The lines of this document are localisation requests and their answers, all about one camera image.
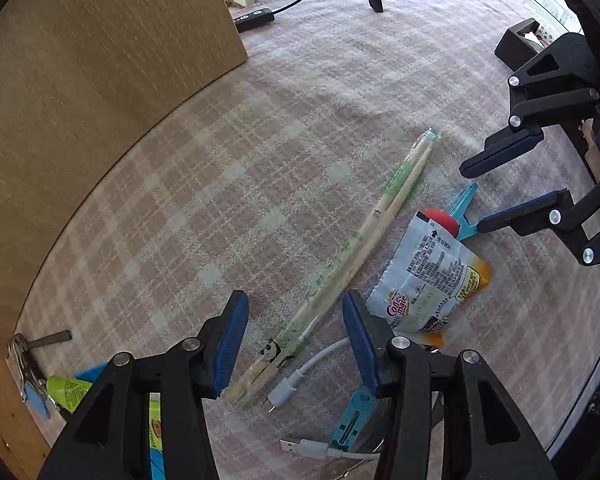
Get colourful toy figure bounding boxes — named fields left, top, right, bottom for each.
left=420, top=208, right=461, bottom=238

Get blue key tag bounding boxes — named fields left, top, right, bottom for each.
left=20, top=381, right=52, bottom=419

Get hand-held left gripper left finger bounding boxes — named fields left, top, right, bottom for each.
left=37, top=290, right=250, bottom=480

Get wooden chopsticks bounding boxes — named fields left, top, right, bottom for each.
left=222, top=127, right=441, bottom=407

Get blue flat packet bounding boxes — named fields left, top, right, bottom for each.
left=75, top=362, right=167, bottom=480

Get white usb cable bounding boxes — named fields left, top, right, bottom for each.
left=266, top=336, right=383, bottom=462

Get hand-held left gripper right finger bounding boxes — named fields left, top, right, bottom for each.
left=342, top=290, right=558, bottom=480

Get yellow-green tube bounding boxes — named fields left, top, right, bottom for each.
left=45, top=375, right=163, bottom=461

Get black inline cable controller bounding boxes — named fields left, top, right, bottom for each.
left=234, top=7, right=276, bottom=31

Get metal key bunch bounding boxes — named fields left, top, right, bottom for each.
left=7, top=329, right=73, bottom=411

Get brown wooden panel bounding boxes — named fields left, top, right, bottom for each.
left=0, top=350, right=51, bottom=480

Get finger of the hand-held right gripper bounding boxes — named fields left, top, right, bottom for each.
left=459, top=32, right=600, bottom=179
left=477, top=160, right=600, bottom=266

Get blue clothes peg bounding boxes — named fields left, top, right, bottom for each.
left=329, top=387, right=377, bottom=448
left=450, top=182, right=481, bottom=242

